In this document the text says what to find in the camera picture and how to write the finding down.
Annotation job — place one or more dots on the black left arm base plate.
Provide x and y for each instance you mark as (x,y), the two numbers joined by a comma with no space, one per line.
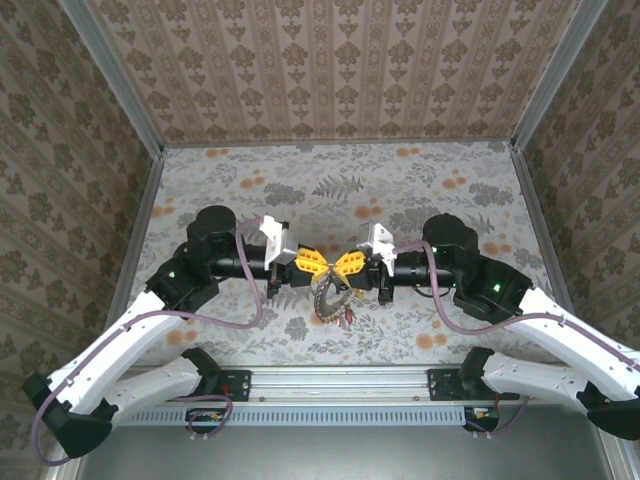
(240,385)

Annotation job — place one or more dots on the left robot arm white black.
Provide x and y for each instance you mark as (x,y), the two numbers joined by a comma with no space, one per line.
(115,350)

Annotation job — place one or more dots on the aluminium corner post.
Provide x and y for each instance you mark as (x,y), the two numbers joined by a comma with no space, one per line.
(554,75)
(117,75)

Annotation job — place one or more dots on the aluminium frame bar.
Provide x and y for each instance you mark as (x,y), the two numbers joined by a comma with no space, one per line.
(60,475)
(622,467)

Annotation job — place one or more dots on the red key tag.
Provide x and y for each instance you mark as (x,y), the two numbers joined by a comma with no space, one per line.
(348,316)

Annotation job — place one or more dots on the aluminium table side rail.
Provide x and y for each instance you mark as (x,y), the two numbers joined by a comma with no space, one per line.
(541,225)
(135,240)

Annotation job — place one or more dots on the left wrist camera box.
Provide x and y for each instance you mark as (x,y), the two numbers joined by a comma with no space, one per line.
(285,250)

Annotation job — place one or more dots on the grey steel sheet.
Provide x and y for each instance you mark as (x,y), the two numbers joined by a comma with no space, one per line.
(325,455)

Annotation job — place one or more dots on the floral patterned table cover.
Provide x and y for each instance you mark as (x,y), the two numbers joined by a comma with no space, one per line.
(320,170)

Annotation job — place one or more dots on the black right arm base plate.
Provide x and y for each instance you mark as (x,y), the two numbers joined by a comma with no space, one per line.
(440,385)

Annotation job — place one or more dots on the aluminium mounting rail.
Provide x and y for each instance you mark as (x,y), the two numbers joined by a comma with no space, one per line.
(340,382)

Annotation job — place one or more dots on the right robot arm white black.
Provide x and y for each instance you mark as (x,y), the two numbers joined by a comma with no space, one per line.
(540,380)

